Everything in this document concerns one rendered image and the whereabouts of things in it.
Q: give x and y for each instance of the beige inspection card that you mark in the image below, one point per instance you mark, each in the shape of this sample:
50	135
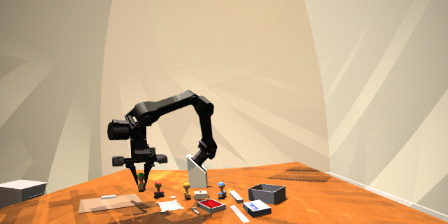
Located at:
169	206

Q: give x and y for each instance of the red-handled rubber stamp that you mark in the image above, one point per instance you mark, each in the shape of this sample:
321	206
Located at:
158	193

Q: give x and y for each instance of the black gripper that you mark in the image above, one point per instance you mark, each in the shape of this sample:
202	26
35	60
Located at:
120	160

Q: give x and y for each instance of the white flat bar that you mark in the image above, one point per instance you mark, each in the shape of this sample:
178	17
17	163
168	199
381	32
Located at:
239	214

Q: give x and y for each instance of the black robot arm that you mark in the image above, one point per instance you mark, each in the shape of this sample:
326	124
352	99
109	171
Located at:
149	112

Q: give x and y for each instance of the stamp pad tin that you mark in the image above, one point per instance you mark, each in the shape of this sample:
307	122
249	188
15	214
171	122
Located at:
257	208

